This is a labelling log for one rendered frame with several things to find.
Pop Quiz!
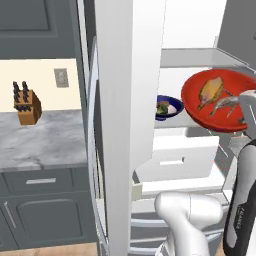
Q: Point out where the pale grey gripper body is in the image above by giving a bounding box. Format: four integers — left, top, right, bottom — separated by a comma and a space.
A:
237, 88, 256, 135

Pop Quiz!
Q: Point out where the red bowl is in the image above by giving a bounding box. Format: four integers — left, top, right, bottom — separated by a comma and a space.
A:
180, 67, 256, 134

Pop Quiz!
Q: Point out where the glass fridge shelf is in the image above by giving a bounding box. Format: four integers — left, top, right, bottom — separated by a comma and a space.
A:
159, 47, 256, 73

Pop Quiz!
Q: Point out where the blue bowl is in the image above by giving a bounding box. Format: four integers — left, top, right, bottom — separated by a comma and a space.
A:
154, 94, 185, 122

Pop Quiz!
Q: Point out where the white fridge crisper drawer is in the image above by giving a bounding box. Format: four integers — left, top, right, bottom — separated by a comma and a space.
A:
135, 127, 221, 183

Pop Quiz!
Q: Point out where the green broccoli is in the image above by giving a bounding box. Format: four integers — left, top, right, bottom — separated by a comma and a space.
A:
156, 102, 170, 116

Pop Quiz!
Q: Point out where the white fridge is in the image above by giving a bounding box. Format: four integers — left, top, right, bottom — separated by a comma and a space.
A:
77, 0, 256, 256

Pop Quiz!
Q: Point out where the white fridge door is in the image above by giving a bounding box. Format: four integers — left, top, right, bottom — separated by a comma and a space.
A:
94, 0, 167, 256

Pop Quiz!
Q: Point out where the wooden knife block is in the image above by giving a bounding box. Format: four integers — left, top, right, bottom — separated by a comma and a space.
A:
12, 80, 43, 127

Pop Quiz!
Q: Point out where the grey drawer front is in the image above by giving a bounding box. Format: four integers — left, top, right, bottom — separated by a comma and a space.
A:
1, 167, 76, 196

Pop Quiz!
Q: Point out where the grey cupboard door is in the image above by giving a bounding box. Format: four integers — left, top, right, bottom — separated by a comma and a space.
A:
0, 192, 98, 250

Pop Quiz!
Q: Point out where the silver fridge door handle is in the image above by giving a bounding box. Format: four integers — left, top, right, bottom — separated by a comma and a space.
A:
86, 35, 110, 256

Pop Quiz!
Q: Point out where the grey wall outlet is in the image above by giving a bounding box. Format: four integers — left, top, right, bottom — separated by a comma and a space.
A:
53, 67, 70, 89

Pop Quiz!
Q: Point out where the silver drawer handle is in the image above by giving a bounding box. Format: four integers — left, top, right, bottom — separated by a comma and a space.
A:
25, 177, 57, 185

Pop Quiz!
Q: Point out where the grey wall cupboard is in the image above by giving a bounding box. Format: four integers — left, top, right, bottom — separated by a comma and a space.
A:
0, 0, 82, 61

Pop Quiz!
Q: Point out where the silver cupboard door handle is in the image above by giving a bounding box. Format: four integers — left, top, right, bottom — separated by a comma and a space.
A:
3, 201, 18, 230

